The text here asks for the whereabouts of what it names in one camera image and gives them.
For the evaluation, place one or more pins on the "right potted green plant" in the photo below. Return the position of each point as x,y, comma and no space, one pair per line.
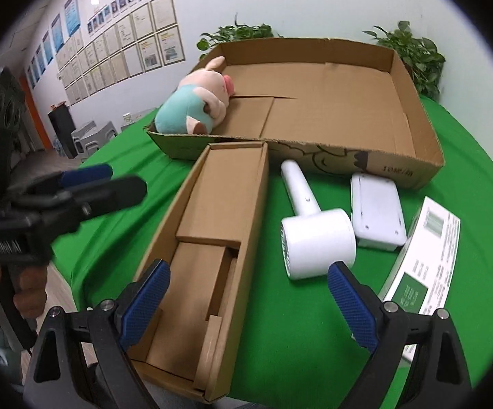
421,56

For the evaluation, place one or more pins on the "large shallow cardboard tray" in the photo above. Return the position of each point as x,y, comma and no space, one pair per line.
334,106

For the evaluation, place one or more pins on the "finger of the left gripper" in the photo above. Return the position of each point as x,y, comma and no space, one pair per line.
88,174
63,202

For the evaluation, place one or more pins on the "potted green plant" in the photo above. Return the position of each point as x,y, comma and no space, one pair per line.
421,56
232,33

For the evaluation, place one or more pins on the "left potted green plant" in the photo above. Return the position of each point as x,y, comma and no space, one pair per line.
232,33

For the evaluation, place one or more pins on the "pink pig plush toy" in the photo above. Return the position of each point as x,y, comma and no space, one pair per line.
199,103

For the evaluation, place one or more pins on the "narrow cardboard box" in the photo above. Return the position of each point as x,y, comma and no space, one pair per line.
209,237

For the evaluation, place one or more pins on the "white plastic device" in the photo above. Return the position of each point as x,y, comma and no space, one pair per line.
376,215

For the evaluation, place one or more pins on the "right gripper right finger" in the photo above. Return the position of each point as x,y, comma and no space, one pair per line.
438,376

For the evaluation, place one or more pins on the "white green printed carton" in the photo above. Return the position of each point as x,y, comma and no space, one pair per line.
421,276

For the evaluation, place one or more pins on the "white handheld lint remover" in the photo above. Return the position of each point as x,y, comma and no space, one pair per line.
312,239

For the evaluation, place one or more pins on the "black cabinet in background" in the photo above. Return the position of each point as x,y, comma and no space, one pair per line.
63,125

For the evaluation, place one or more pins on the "framed certificates on wall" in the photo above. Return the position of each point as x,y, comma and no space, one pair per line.
144,40

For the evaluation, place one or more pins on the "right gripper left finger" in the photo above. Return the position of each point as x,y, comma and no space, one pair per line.
80,358

